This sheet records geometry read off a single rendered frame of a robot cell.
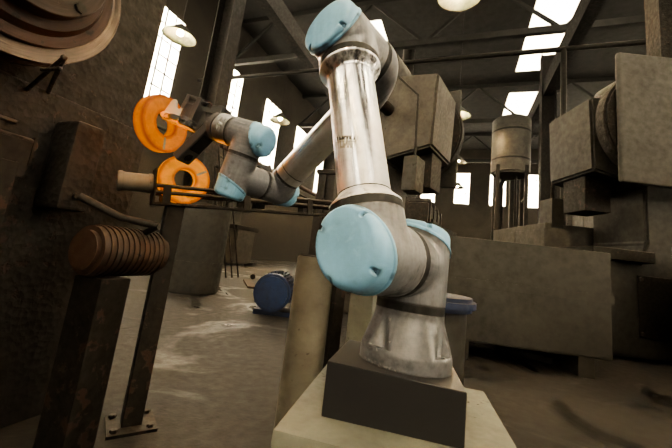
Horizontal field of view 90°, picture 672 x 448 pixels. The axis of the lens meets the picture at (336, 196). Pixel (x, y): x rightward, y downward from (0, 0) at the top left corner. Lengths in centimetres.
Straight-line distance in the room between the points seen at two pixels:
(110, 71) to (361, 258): 115
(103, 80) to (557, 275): 249
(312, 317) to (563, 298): 183
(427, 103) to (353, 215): 286
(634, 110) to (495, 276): 186
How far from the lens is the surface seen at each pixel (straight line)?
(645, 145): 353
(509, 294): 241
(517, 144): 935
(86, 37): 117
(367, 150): 52
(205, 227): 355
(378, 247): 43
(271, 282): 269
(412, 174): 283
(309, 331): 104
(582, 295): 259
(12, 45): 110
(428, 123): 318
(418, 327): 57
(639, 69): 377
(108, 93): 139
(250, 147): 81
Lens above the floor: 53
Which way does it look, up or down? 10 degrees up
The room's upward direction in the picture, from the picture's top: 7 degrees clockwise
